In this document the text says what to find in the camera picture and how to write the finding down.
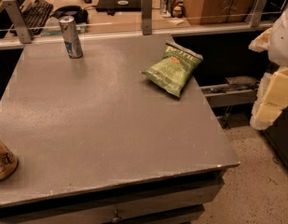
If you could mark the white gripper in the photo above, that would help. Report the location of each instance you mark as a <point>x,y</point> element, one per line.
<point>282,39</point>

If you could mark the green jalapeno chip bag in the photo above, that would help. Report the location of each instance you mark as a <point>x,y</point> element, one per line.
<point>175,68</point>

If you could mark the silver blue redbull can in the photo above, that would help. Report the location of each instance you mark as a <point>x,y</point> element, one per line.
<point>70,37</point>

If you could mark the tan can at left edge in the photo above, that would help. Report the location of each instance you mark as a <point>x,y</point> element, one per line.
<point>8,162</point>

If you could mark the wooden cabinet in background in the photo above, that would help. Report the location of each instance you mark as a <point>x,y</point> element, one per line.
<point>200,12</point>

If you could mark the cans on back desk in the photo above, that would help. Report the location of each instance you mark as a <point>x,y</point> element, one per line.
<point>171,8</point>

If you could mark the grey drawer cabinet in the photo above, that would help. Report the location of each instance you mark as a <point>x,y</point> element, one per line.
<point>176,200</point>

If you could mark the black laptop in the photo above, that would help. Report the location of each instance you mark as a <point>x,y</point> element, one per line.
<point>118,5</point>

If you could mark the black headphones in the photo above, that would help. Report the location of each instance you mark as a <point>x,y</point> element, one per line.
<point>80,14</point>

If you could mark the black keyboard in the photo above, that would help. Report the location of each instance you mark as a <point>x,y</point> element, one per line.
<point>36,15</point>

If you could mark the metal bracket right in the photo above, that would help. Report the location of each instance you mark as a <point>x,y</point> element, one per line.
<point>257,12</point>

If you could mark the metal bracket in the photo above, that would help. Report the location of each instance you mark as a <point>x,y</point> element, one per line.
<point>146,6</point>
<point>13,10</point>
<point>257,12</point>

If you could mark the metal bracket middle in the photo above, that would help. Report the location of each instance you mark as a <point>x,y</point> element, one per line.
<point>146,6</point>

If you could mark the metal bracket left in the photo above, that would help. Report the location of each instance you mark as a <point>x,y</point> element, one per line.
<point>13,10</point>

